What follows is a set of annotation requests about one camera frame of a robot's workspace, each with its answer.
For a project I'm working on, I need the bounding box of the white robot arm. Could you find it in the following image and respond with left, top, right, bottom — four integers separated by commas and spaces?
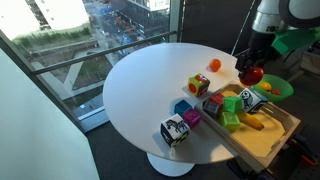
235, 0, 320, 78

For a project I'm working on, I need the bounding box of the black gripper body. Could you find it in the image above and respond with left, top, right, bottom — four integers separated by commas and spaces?
235, 49, 265, 77

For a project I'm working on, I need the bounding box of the red toy apple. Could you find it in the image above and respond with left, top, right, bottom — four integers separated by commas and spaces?
240, 66, 264, 86

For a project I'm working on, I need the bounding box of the black yellow checkered soft cube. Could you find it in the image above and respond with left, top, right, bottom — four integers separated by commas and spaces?
160, 114, 190, 147

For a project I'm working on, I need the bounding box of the window handrail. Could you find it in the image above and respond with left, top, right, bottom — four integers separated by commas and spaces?
32, 31, 177, 75

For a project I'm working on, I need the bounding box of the small red toy fruit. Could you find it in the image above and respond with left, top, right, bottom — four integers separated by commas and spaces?
270, 90, 280, 96

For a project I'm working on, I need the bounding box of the orange toy fruit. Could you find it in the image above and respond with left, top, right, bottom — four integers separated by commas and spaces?
209, 59, 221, 72

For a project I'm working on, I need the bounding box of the yellow toy lemon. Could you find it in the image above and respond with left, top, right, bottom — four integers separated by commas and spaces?
259, 82, 272, 91

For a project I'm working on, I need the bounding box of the multicolour patterned soft cube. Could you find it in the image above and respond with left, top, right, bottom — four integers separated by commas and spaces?
187, 73, 210, 97

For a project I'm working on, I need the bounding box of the wooden tray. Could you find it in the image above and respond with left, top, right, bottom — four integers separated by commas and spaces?
195, 99, 300, 171

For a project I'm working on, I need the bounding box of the blue number four soft cube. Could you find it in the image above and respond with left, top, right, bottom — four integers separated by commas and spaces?
238, 88, 268, 114

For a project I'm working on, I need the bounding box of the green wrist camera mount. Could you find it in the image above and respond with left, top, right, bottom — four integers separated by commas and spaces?
272, 27, 320, 55

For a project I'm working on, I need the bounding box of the magenta block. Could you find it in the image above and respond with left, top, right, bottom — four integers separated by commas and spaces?
182, 109, 201, 128

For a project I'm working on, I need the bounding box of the green plastic bowl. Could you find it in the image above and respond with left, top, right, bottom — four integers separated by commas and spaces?
253, 74, 294, 103

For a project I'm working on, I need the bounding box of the teal blue block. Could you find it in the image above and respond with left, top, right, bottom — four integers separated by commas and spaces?
174, 100, 192, 116

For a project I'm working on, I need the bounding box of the red block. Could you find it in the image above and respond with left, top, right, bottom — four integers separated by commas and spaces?
209, 93, 224, 106

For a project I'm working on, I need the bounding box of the lime green block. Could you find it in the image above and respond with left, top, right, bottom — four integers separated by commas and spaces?
219, 112, 241, 132

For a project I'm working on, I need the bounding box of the yellow toy banana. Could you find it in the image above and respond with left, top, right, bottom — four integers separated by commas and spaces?
237, 112, 264, 130

